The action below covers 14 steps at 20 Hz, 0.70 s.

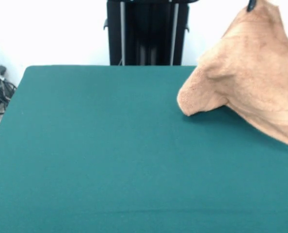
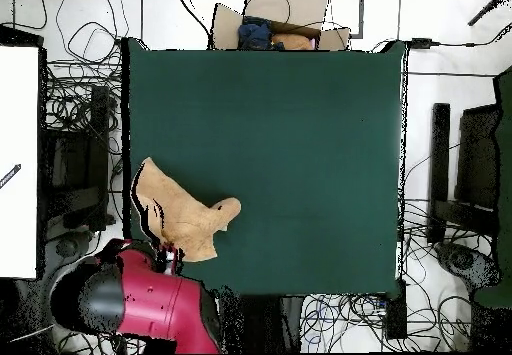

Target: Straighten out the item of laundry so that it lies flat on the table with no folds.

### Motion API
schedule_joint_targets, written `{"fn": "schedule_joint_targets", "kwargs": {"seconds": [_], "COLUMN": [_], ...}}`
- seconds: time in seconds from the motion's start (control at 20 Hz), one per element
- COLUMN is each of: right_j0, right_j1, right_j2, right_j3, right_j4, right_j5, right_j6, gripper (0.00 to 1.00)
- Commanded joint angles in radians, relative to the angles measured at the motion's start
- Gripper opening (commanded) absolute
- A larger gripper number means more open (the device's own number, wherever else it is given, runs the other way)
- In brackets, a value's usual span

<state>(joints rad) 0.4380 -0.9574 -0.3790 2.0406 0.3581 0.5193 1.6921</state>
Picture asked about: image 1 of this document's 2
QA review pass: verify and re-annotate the tan terry towel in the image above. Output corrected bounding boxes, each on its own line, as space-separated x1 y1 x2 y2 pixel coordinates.
176 0 288 147

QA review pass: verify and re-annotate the dark green table cloth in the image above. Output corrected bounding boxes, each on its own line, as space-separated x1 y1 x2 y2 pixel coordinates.
0 65 288 233

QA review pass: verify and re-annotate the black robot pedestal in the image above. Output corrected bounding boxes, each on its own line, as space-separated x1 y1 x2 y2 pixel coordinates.
103 0 191 66

